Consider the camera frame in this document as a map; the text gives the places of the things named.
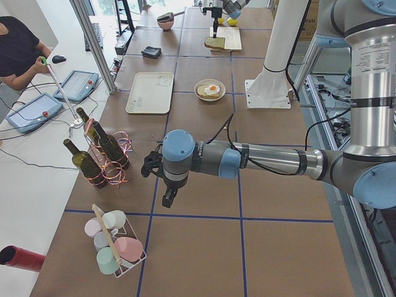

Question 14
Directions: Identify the person in black shirt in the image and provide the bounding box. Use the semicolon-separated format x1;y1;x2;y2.
1;16;51;91

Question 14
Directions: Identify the cream bear tray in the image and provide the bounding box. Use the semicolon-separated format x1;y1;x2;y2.
125;72;174;114

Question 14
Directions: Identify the front green wine bottle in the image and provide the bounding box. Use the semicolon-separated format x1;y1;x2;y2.
63;139;108;188

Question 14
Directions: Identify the silver grabber stick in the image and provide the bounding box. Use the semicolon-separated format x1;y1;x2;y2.
40;56;84;139

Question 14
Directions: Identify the far teach pendant tablet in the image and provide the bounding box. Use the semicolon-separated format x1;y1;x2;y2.
61;70;99;103

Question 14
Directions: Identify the bread slice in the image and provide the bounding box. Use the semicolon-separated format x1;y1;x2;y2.
197;84;221;99
204;37;226;51

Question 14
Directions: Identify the cardboard box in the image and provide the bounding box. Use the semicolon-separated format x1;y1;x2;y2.
299;0;319;41

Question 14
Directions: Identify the black computer mouse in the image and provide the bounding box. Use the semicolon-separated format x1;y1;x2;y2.
52;55;67;64

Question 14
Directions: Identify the teach pendant tablet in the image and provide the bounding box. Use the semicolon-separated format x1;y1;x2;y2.
61;70;99;103
6;93;63;134

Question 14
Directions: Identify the grey cup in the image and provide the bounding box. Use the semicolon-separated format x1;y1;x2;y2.
93;231;109;252

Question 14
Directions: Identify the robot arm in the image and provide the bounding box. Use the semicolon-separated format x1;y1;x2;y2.
155;1;395;209
206;0;250;38

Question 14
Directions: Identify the wooden cutting board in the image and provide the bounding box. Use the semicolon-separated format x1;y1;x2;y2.
209;27;242;51

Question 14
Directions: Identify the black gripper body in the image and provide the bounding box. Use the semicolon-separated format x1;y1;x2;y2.
211;6;222;23
156;142;189;191

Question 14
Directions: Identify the middle dark wine bottle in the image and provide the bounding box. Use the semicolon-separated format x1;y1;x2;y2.
92;121;131;170

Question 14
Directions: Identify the red cylinder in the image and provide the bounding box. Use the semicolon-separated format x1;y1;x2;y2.
1;246;46;272

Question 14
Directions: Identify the copper wire bottle rack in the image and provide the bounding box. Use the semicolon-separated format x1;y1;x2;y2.
84;118;134;188

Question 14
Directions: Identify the salmon pink cup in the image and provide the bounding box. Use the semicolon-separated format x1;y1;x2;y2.
114;237;143;262

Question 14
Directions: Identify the near teach pendant tablet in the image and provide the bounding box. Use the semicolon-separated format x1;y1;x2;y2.
6;93;63;134

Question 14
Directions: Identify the white round plate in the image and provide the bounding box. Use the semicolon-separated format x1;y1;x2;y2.
194;79;225;101

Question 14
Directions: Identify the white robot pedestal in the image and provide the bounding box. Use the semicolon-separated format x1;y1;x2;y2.
245;0;311;109

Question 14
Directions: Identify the rear green wine bottle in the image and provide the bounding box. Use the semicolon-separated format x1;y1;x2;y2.
76;107;100;147

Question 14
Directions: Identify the aluminium frame post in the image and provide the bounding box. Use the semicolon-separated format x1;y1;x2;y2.
69;0;117;94

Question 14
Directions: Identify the grey folded cloth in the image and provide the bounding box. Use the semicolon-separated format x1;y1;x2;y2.
141;46;161;59

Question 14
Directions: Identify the white wire cup rack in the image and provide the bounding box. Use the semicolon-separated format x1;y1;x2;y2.
84;204;147;278

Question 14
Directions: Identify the mint green cup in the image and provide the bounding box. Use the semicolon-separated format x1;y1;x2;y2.
97;247;120;275

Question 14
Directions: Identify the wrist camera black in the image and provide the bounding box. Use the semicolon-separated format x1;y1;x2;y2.
202;7;212;15
140;148;164;178

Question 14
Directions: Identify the pink bowl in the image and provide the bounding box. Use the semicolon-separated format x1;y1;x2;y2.
157;12;174;31

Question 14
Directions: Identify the right yellow lemon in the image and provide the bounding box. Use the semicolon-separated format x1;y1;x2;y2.
227;17;238;27

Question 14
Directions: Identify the green wine bottle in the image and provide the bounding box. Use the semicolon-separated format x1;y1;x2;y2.
63;139;108;188
76;107;100;147

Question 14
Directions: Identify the lilac pink cup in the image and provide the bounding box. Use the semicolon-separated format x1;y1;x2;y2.
84;218;102;238

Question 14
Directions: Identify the fried egg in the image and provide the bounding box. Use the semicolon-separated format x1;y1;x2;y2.
204;84;220;96

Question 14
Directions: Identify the white cup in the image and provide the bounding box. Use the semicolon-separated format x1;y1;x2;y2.
102;210;126;229

